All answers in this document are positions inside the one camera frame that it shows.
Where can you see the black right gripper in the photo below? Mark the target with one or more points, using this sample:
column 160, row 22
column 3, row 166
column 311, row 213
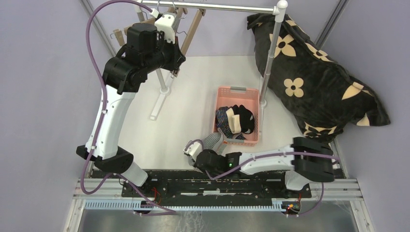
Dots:
column 206, row 171

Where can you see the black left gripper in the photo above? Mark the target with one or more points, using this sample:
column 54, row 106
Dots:
column 178, row 58

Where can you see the beige hanger of grey underwear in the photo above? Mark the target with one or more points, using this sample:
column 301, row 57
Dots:
column 191, row 31

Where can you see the grey striped underwear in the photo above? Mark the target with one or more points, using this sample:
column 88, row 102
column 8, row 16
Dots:
column 216, row 142

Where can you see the dark blue striped underwear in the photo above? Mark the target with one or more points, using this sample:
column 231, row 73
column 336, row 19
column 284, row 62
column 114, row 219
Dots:
column 222, row 124

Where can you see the beige hanger of striped underwear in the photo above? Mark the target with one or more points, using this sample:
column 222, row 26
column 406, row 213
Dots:
column 172, row 11

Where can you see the black underwear beige waistband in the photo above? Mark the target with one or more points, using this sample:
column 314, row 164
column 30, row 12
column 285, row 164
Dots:
column 240, row 119

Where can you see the beige hanger of black underwear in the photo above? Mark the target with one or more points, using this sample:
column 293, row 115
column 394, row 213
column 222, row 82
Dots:
column 179, row 11

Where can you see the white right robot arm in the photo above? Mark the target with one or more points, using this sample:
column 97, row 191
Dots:
column 303, row 161

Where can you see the empty beige clip hanger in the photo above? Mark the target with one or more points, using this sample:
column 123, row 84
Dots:
column 120, row 34

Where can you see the pink plastic basket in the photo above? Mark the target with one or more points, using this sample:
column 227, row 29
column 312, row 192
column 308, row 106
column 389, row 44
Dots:
column 249, row 97

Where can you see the metal clothes rack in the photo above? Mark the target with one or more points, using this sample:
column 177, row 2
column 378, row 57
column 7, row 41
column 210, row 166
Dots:
column 278, row 11

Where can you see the black floral blanket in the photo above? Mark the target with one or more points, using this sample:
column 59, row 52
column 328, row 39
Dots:
column 322, row 95

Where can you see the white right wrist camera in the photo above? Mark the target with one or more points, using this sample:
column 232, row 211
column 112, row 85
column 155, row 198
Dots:
column 194, row 148

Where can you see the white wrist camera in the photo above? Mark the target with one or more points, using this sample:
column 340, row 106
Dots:
column 166, row 23
column 194, row 148

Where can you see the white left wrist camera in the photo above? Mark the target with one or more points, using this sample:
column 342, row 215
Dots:
column 166, row 23

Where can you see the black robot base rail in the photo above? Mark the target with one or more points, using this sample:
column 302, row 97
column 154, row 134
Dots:
column 192, row 188

